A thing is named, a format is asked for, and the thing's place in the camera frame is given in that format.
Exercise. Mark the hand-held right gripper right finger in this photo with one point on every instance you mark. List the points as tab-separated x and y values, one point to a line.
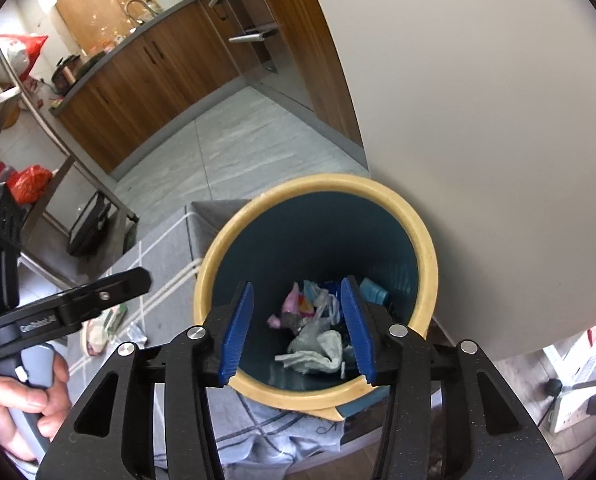
358	330

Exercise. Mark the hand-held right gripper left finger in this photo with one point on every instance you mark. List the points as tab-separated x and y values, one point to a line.
235	335

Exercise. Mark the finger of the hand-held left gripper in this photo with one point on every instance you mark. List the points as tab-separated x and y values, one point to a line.
112	287

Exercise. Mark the teal packet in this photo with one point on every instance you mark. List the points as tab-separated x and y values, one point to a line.
375	292

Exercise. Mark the white tissue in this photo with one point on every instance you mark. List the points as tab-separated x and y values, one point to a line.
323	352

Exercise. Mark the grey plastic film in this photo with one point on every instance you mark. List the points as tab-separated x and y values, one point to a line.
305	332

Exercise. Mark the pink wrapper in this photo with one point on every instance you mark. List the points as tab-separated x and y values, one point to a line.
293	302

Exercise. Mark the blue bin with yellow rim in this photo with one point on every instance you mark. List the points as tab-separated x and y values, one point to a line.
328	240

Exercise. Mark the person's left hand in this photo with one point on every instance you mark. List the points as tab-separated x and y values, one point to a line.
7	395

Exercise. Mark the green white carton box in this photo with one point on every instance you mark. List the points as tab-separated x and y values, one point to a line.
117	317

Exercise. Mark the clear plastic wrapper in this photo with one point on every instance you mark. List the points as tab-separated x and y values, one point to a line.
133	334

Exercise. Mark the white red noodle cup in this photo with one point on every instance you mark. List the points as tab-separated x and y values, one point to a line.
95	342

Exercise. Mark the grey checked cloth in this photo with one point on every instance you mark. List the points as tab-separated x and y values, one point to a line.
167	240

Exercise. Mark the orange red plastic bag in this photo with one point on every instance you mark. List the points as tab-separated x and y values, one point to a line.
30	185

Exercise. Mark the stainless steel rack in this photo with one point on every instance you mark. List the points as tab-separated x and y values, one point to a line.
52	135

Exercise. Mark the rice cooker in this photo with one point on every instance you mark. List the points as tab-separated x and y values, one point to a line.
65	75

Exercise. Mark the black plug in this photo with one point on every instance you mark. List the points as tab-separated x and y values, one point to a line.
554	386

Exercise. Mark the wooden sink cabinet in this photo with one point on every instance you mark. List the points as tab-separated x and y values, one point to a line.
142	85

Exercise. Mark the red white sack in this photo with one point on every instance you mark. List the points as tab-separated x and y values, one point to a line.
22	55

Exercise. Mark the white power strip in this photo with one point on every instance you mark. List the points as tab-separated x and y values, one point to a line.
575	412

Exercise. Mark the grey kitchen countertop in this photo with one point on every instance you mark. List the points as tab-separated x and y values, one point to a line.
127	40

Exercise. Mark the narrow wooden cabinet door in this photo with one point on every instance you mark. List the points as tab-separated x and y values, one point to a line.
220	50

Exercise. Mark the stainless steel oven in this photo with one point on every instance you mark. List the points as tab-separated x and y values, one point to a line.
288	75

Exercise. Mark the steel faucet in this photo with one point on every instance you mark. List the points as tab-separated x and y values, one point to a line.
136	7

